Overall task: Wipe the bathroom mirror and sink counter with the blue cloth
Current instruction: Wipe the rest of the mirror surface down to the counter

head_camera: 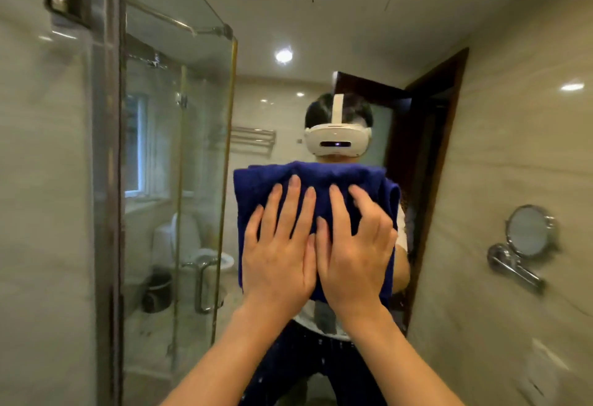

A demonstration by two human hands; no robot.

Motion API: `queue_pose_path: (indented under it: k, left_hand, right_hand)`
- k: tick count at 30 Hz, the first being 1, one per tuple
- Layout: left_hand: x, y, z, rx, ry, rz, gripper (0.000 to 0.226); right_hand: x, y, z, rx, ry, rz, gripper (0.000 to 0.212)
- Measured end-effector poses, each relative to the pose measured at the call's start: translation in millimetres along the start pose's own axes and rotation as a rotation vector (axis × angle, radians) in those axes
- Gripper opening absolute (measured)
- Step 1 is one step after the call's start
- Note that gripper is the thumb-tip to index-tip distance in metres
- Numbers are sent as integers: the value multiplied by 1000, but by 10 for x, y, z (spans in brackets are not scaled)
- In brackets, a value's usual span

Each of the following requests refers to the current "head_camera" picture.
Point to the silver framed wall mirror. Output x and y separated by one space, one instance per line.
509 141

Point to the person's right hand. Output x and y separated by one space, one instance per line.
361 271

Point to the blue microfibre cloth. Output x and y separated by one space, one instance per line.
324 176

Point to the person's left hand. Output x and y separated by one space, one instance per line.
278 267

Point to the person's right forearm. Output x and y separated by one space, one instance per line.
398 364

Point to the person's left forearm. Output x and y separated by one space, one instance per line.
231 359

